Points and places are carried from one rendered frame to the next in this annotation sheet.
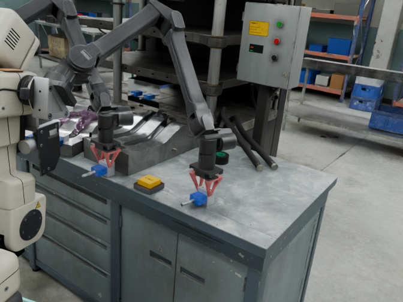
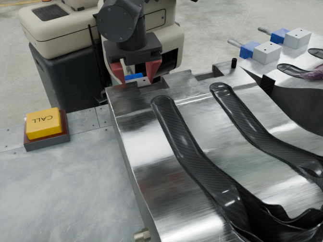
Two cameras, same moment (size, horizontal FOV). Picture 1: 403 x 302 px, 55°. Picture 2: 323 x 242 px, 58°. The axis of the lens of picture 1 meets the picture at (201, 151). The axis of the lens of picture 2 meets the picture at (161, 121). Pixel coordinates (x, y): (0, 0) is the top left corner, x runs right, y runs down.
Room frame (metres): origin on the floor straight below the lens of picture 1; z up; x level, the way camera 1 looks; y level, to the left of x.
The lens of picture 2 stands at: (1.71, 0.00, 1.19)
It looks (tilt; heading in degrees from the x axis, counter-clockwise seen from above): 41 degrees down; 130
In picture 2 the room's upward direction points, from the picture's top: 3 degrees counter-clockwise
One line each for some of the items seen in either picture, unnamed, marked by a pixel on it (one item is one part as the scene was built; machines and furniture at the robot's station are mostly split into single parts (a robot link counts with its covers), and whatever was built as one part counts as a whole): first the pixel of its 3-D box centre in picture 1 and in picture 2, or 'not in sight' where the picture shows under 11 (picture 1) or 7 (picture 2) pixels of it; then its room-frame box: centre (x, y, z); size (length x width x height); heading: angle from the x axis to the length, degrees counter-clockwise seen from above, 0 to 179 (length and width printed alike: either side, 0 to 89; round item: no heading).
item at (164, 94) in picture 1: (168, 90); not in sight; (2.59, 0.26, 0.87); 0.50 x 0.27 x 0.17; 147
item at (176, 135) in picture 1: (147, 136); (235, 179); (1.62, 0.24, 0.87); 0.50 x 0.26 x 0.14; 147
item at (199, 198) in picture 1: (195, 199); not in sight; (1.16, 0.00, 0.83); 0.13 x 0.05 x 0.05; 136
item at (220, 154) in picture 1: (219, 157); not in sight; (1.58, -0.08, 0.82); 0.08 x 0.08 x 0.04
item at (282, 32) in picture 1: (258, 141); not in sight; (2.09, -0.32, 0.74); 0.31 x 0.22 x 1.47; 57
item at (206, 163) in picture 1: (206, 162); not in sight; (1.18, -0.02, 0.96); 0.10 x 0.07 x 0.07; 47
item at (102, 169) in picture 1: (96, 171); (133, 81); (1.31, 0.38, 0.83); 0.13 x 0.05 x 0.05; 145
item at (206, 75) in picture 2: not in sight; (205, 80); (1.47, 0.42, 0.87); 0.05 x 0.05 x 0.04; 57
